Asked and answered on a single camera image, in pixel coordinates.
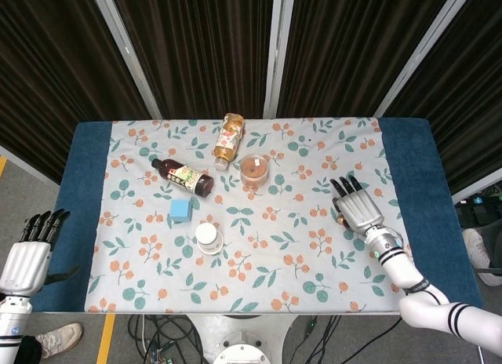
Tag blue felt table cover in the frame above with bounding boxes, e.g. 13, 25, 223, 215
31, 118, 484, 313

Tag floral fruit print tablecloth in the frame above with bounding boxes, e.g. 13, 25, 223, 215
84, 118, 411, 314

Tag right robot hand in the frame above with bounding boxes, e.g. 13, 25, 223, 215
331, 174, 384, 234

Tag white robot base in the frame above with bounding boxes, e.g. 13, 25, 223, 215
191, 315, 300, 364

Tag white partition post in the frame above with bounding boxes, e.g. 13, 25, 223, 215
262, 0, 296, 119
374, 0, 470, 118
89, 0, 163, 120

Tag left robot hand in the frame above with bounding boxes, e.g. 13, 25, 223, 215
0, 209, 80, 297

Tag blue foam cube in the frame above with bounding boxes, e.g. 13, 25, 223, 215
169, 198, 194, 224

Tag grey sneaker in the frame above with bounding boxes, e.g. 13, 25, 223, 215
37, 322, 84, 359

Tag amber tea bottle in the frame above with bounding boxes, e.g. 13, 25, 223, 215
213, 112, 246, 171

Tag white sneaker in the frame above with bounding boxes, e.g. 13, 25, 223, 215
462, 228, 492, 269

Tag black cable bundle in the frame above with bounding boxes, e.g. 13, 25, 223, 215
127, 315, 199, 364
300, 315, 343, 364

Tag clear jar of rubber bands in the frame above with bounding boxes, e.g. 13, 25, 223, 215
239, 154, 271, 187

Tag dark curtain panel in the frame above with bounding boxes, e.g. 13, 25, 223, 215
276, 0, 458, 118
0, 0, 152, 184
109, 0, 276, 120
382, 0, 502, 195

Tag white paper cup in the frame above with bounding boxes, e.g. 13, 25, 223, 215
195, 222, 225, 256

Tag dark sauce bottle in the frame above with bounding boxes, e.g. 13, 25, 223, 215
151, 158, 215, 198

